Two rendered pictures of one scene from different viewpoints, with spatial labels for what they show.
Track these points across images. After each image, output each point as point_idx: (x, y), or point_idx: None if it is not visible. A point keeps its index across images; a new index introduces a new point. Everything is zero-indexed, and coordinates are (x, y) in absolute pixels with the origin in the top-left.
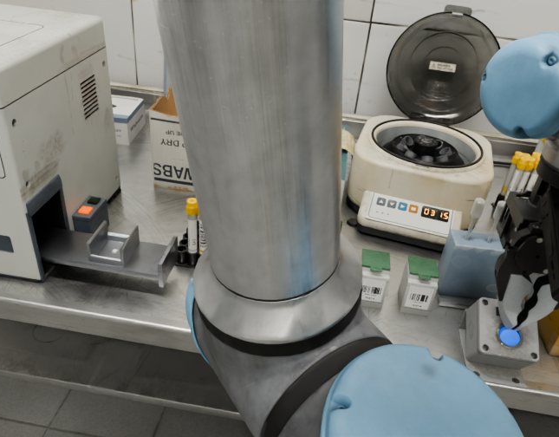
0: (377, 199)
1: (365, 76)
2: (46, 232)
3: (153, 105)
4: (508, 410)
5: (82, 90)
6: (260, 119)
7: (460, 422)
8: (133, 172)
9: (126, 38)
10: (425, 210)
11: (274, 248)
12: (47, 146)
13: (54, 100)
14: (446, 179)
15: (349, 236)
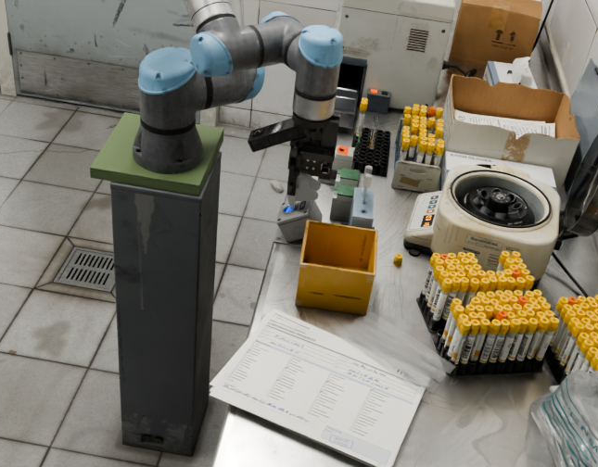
0: (436, 195)
1: None
2: (353, 86)
3: (463, 76)
4: (174, 73)
5: (412, 33)
6: None
7: (170, 63)
8: None
9: (583, 60)
10: (430, 216)
11: None
12: (364, 41)
13: (382, 23)
14: (440, 198)
15: (410, 202)
